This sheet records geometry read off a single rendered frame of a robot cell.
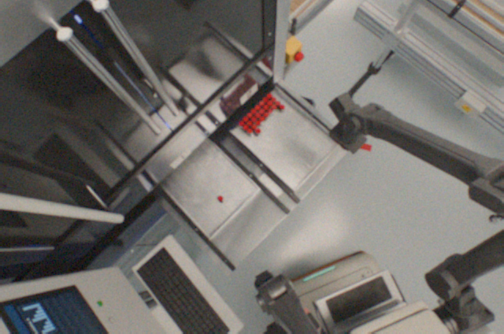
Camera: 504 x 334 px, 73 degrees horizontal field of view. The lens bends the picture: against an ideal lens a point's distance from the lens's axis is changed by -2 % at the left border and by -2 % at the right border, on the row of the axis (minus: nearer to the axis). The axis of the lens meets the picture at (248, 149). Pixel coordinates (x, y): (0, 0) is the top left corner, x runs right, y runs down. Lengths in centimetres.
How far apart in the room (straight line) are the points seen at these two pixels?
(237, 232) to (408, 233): 131
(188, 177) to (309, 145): 49
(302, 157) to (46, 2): 104
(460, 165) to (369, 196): 156
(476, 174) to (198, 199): 93
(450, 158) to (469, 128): 189
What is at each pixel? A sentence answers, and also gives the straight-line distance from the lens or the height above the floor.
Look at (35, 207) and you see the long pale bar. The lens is 74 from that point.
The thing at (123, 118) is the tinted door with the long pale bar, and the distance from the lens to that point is 84.
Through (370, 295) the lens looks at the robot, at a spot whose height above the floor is 104.
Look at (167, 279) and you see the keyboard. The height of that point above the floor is 83.
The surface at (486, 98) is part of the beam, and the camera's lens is 211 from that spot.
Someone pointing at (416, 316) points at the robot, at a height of 133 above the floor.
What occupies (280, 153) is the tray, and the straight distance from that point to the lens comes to 136.
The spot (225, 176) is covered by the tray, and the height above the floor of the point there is 88.
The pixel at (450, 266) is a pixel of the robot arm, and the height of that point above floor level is 131.
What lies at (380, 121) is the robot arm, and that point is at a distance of 89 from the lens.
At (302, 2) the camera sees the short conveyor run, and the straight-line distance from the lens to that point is 161.
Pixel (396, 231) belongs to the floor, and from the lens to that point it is 234.
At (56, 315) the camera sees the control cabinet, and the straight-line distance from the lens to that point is 102.
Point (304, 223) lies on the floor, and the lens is 222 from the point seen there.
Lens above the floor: 220
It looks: 75 degrees down
